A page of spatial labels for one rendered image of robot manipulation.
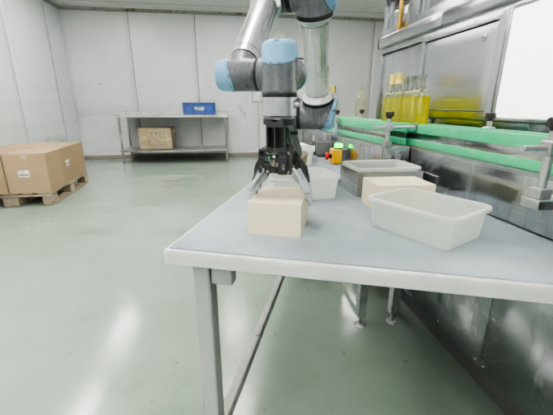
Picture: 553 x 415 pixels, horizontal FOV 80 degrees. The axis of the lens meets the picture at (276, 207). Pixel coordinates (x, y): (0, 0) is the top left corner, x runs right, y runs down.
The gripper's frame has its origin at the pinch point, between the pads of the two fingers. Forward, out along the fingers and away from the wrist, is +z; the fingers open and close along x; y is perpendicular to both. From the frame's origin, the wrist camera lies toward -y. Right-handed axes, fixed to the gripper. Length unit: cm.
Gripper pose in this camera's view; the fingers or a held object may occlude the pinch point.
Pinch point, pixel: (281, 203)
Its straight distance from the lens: 80.0
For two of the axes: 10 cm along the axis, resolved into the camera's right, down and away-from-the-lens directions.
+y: -2.1, 2.9, -9.3
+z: 0.0, 9.5, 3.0
